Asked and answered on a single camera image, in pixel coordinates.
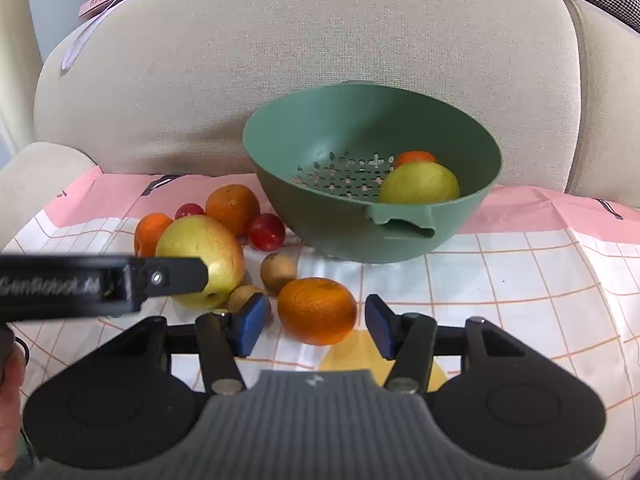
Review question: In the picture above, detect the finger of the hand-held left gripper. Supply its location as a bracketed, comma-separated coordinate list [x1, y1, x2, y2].
[128, 256, 210, 313]

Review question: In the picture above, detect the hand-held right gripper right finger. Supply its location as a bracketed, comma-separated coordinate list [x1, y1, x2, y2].
[364, 294, 526, 395]

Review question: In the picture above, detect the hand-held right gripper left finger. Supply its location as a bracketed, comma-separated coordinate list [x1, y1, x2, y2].
[117, 292, 271, 395]

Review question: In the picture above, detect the brown kiwi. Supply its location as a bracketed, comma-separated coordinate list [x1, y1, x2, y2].
[260, 252, 298, 296]
[228, 285, 273, 328]

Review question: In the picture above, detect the small orange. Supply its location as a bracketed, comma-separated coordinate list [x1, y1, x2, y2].
[395, 150, 439, 167]
[134, 213, 174, 258]

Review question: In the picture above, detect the large orange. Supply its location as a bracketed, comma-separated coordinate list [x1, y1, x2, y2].
[277, 277, 358, 346]

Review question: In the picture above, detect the green colander bowl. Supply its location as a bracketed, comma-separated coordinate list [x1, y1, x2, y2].
[242, 81, 502, 264]

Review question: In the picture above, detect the person's left hand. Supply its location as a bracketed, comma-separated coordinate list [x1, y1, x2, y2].
[0, 346, 27, 461]

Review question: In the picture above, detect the yellow-green apple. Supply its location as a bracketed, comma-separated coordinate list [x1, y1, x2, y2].
[378, 162, 460, 205]

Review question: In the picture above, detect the pink and white checked cloth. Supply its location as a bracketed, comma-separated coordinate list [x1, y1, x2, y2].
[0, 167, 640, 480]

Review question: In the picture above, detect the beige sofa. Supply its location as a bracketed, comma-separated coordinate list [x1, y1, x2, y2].
[0, 0, 640, 261]

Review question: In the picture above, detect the white fabric label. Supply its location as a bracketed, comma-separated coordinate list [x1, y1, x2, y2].
[60, 7, 123, 77]

